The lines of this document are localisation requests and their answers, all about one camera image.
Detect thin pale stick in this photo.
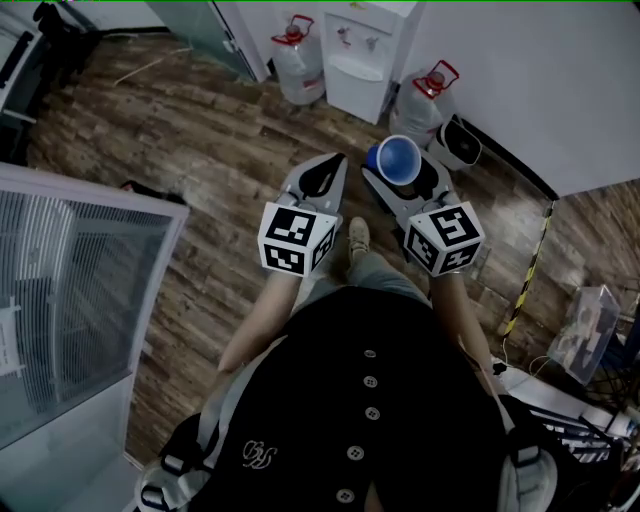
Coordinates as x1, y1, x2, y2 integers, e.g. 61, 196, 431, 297
113, 47, 194, 86

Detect clear water jug red handle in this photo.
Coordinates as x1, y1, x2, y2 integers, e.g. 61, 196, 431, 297
389, 59, 460, 149
270, 14, 326, 106

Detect grey backpack strap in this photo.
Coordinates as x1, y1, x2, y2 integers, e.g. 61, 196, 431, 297
134, 334, 289, 512
494, 394, 559, 512

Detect clear plastic storage box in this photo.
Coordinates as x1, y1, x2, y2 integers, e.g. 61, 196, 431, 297
547, 284, 621, 386

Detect white framed glass partition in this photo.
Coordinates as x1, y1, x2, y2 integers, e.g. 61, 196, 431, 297
0, 162, 191, 512

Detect white water dispenser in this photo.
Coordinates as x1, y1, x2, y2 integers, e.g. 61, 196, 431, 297
319, 1, 419, 126

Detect yellow black striped floor strip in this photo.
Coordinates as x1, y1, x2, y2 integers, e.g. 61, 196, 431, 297
502, 199, 555, 337

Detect person's black buttoned top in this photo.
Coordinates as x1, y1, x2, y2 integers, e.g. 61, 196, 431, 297
144, 284, 551, 512

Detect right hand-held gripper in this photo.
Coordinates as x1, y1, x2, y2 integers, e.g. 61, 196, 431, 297
360, 148, 486, 278

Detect person's right forearm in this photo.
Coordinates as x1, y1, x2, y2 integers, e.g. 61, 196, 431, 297
429, 269, 501, 396

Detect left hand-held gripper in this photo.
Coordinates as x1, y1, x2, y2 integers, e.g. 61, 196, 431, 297
257, 152, 349, 277

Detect person's left forearm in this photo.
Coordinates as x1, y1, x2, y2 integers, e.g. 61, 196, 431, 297
217, 269, 304, 374

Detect black metal rack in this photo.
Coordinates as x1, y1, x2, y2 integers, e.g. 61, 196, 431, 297
504, 394, 640, 512

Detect blue cup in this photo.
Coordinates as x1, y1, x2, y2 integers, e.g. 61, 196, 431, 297
366, 134, 423, 185

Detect person's blue jeans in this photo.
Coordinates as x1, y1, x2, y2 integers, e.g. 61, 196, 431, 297
294, 252, 431, 311

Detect glass door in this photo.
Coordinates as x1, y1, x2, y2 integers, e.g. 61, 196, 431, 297
144, 0, 271, 84

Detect white bin with black inside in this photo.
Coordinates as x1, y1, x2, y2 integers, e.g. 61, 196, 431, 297
428, 114, 484, 172

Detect person's right beige shoe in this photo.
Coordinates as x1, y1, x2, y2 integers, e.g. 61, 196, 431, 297
347, 216, 371, 261

